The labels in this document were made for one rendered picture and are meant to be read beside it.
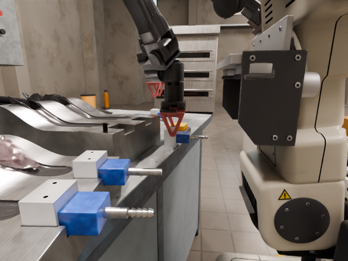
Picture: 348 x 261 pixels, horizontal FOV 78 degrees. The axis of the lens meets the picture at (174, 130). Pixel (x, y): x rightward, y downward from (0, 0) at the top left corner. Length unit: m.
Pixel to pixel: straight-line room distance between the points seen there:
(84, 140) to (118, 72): 8.71
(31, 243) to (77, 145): 0.31
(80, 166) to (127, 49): 8.83
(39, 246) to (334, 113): 0.50
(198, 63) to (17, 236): 5.78
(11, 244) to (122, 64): 8.96
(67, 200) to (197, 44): 5.80
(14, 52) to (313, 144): 1.33
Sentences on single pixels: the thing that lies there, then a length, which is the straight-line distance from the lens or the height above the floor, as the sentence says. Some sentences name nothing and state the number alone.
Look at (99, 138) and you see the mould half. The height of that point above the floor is 0.88.
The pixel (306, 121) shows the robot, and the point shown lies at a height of 0.92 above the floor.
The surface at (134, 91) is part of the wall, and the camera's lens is 9.00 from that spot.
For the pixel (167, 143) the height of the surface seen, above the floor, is 0.81.
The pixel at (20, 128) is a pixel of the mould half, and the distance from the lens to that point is 0.65.
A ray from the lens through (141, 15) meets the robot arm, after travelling 0.56.
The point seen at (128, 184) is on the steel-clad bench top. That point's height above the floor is 0.80.
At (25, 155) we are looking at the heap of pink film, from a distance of 0.43.
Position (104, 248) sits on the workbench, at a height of 0.68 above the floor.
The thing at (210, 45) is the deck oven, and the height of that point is 1.86.
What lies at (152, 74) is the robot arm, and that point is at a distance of 0.66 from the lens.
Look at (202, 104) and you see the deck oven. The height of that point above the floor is 0.34.
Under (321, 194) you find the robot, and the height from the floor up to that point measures 0.78.
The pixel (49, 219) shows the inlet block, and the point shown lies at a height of 0.86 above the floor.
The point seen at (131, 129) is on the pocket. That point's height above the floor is 0.88.
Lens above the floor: 1.00
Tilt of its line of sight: 13 degrees down
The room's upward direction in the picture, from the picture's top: straight up
